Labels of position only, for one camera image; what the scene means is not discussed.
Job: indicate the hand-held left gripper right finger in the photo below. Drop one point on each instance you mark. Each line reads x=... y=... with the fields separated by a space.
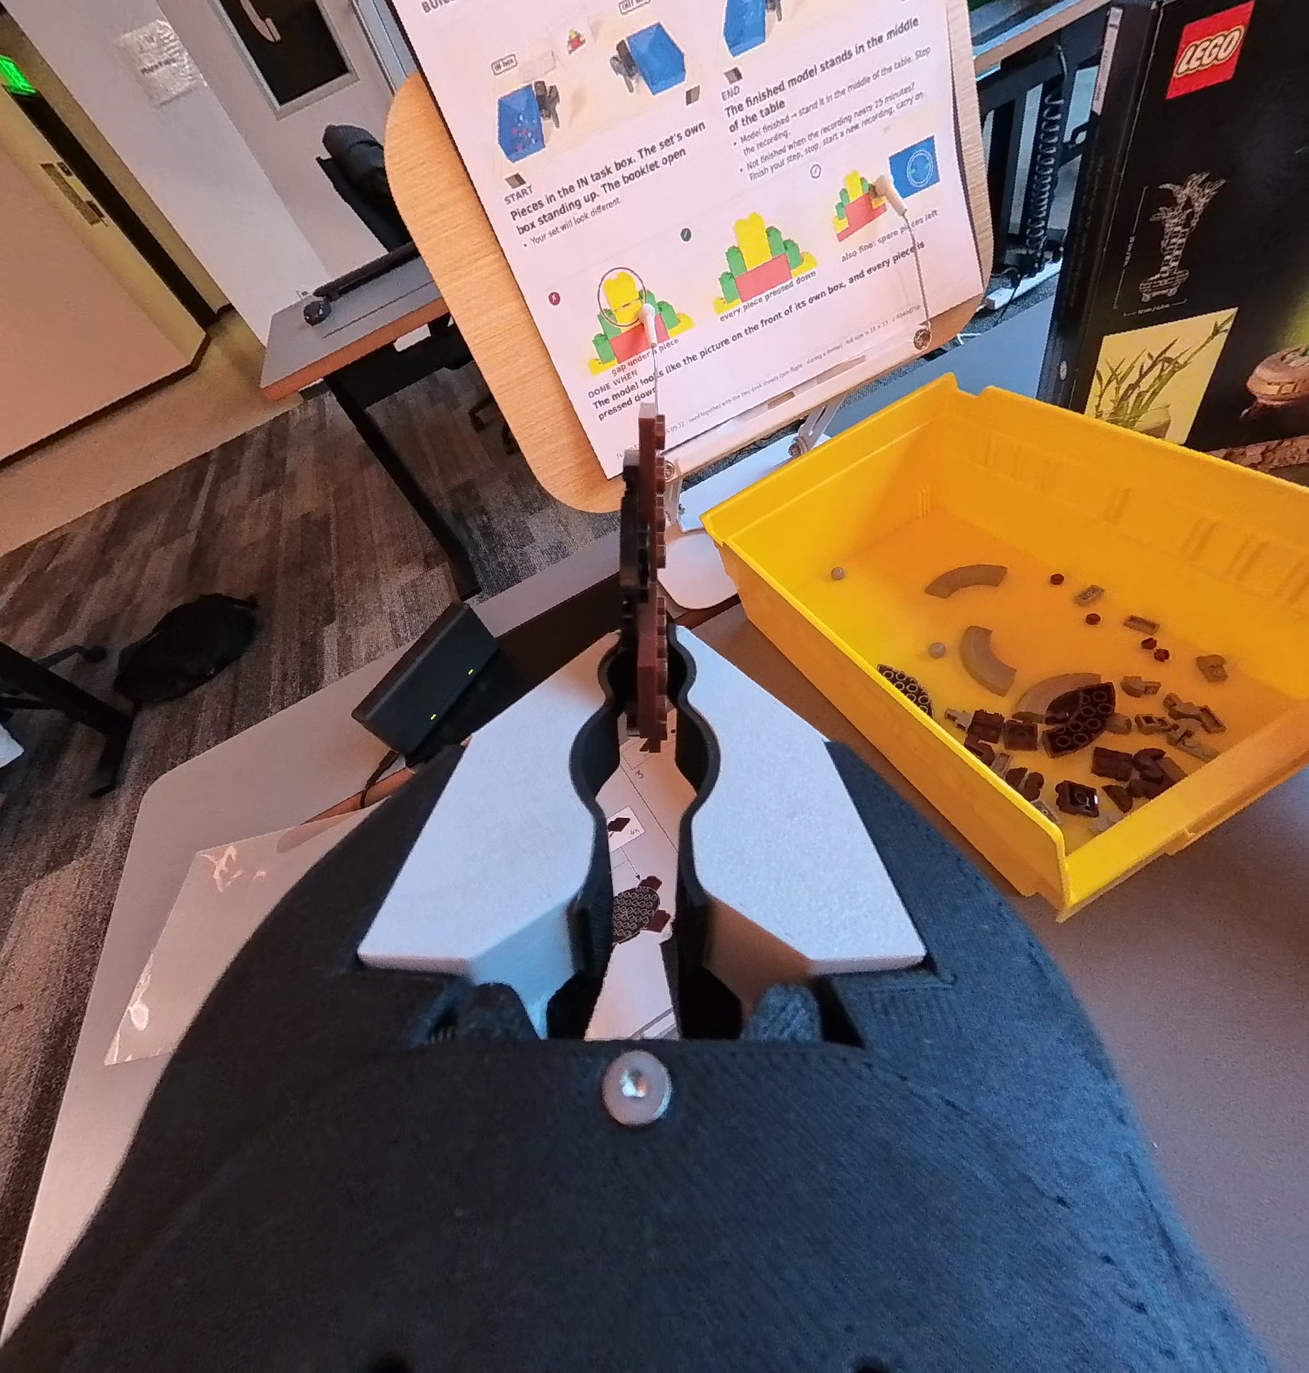
x=805 y=858

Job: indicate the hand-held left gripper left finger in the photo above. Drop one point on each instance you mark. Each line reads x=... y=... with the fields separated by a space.
x=483 y=858

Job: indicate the round brown brick plate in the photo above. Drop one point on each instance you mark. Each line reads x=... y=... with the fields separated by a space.
x=646 y=601

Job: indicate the yellow plastic bin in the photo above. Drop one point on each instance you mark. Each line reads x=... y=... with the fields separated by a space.
x=1040 y=461

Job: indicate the instruction booklet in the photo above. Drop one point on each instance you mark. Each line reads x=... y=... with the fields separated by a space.
x=638 y=880

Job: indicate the black power box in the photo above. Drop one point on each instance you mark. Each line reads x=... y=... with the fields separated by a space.
x=440 y=687

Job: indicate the grey curved stud plate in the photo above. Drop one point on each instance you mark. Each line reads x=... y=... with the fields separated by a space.
x=908 y=687

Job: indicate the tan arch brick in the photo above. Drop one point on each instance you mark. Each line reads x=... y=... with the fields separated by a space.
x=986 y=656
x=968 y=579
x=1046 y=690

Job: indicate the pile of small brown bricks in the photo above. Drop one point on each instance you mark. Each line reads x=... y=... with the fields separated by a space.
x=1083 y=724

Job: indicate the white board stand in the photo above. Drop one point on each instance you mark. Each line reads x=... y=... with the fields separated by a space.
x=692 y=569

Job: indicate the black bag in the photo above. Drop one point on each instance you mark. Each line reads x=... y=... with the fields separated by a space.
x=187 y=648

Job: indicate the grey table with wooden edge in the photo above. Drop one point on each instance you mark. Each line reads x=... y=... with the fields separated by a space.
x=344 y=333

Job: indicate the instruction sheet on clipboard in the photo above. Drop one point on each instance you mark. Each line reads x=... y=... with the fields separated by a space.
x=462 y=268

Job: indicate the printed instruction sheet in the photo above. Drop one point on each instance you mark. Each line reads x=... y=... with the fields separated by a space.
x=719 y=161

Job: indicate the black toy set box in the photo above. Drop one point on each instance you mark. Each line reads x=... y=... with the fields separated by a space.
x=1147 y=215

